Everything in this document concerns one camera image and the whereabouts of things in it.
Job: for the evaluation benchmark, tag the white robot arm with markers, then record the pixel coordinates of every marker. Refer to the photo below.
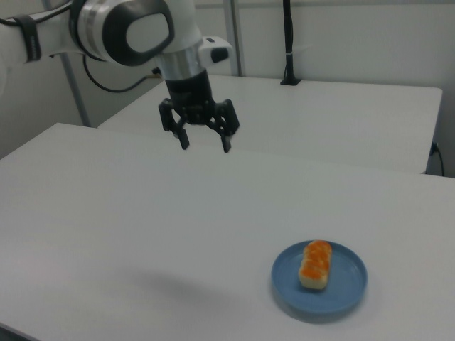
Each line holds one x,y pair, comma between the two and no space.
142,32

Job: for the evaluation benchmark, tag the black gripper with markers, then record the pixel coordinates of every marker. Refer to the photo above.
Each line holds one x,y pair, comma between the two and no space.
190,94

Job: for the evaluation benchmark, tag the blue round plate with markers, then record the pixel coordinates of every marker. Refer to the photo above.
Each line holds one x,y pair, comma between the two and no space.
345,295

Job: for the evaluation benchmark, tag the orange topped bread loaf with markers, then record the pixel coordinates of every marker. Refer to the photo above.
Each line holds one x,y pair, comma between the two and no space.
315,264

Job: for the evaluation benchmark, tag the grey metal partition post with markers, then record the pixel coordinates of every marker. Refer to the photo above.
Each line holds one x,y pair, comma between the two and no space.
235,35

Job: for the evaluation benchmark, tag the black camera stand pole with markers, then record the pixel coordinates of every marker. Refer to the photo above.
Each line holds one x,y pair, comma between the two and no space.
288,42

